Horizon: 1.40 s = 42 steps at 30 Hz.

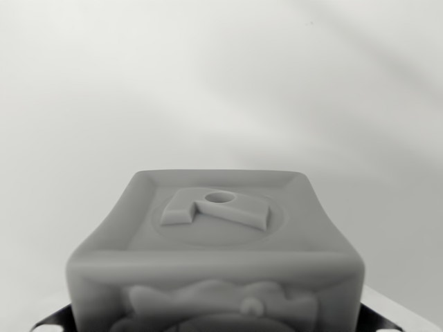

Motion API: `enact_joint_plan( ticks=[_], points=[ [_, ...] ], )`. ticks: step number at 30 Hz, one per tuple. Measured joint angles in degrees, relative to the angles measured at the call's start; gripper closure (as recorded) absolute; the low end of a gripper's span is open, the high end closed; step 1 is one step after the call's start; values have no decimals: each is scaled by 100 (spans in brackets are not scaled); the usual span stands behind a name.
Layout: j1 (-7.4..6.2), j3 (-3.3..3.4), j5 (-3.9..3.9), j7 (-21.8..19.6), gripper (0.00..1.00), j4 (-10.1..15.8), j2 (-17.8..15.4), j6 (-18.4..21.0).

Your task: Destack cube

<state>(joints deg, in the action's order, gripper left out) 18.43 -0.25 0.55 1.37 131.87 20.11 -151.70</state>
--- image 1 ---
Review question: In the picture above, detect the gripper left finger with black rubber pad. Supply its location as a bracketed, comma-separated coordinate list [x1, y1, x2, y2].
[0, 286, 75, 332]

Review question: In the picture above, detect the gripper right finger with black rubber pad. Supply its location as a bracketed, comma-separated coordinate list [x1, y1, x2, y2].
[356, 285, 443, 332]

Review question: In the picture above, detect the grey embossed toy cube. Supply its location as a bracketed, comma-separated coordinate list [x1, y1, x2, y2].
[65, 169, 367, 332]

